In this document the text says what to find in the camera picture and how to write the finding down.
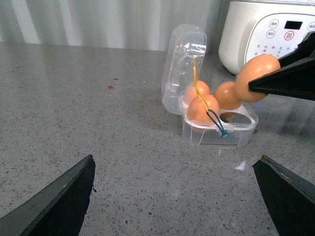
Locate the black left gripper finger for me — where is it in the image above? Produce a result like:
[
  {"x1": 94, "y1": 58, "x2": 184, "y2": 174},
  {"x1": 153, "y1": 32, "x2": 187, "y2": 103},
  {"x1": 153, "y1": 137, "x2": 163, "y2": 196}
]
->
[
  {"x1": 0, "y1": 155, "x2": 95, "y2": 236},
  {"x1": 249, "y1": 57, "x2": 315, "y2": 100},
  {"x1": 279, "y1": 31, "x2": 315, "y2": 67},
  {"x1": 253, "y1": 155, "x2": 315, "y2": 236}
]

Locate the blue rubber band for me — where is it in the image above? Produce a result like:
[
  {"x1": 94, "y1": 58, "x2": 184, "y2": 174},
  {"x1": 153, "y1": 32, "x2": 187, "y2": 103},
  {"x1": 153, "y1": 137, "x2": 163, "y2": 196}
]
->
[{"x1": 206, "y1": 109, "x2": 230, "y2": 137}]

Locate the brown egg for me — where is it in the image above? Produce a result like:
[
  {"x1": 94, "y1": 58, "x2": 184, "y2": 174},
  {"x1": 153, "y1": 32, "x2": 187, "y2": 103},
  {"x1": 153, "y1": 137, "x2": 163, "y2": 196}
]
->
[
  {"x1": 187, "y1": 94, "x2": 221, "y2": 123},
  {"x1": 213, "y1": 82, "x2": 241, "y2": 110},
  {"x1": 235, "y1": 54, "x2": 281, "y2": 103},
  {"x1": 183, "y1": 80, "x2": 211, "y2": 105}
]

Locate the white Joyoung cooker appliance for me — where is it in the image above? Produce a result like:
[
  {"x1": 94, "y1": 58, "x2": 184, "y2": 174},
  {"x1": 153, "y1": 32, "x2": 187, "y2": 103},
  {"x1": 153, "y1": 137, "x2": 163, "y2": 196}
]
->
[{"x1": 219, "y1": 0, "x2": 315, "y2": 75}]

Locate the clear plastic egg box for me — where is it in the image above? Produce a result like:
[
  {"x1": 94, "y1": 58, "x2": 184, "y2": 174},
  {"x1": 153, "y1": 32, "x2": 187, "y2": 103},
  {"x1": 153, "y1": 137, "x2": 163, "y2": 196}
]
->
[{"x1": 161, "y1": 24, "x2": 258, "y2": 147}]

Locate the yellow rubber band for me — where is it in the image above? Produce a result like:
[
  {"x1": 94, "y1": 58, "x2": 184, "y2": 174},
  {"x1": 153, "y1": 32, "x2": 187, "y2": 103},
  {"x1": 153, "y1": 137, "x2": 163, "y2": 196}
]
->
[{"x1": 192, "y1": 56, "x2": 209, "y2": 113}]

